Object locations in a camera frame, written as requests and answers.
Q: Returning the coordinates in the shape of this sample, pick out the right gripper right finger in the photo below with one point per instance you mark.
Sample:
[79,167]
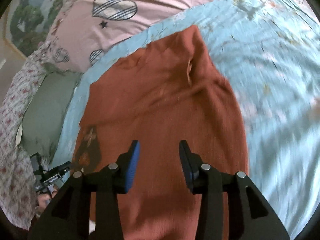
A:
[250,215]

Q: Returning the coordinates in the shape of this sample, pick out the light blue floral quilt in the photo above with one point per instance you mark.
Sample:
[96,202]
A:
[269,52]

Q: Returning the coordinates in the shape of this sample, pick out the green pillow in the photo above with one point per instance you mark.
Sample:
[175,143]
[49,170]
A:
[43,120]

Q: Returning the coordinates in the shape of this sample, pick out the gold framed landscape painting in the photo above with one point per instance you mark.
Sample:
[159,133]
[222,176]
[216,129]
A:
[29,22]

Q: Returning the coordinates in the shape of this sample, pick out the person's left hand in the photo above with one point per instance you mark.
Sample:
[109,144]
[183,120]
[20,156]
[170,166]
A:
[43,200]

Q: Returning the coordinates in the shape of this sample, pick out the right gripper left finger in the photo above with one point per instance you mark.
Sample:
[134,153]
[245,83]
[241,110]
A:
[86,207]

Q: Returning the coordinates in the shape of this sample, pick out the white red floral bedsheet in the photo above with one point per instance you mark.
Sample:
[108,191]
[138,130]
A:
[18,198]

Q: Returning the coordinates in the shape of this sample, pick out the rust orange knit garment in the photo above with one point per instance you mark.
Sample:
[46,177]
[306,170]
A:
[159,95]

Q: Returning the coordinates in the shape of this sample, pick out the pink heart pattern duvet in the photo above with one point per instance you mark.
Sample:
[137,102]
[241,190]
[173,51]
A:
[84,30]

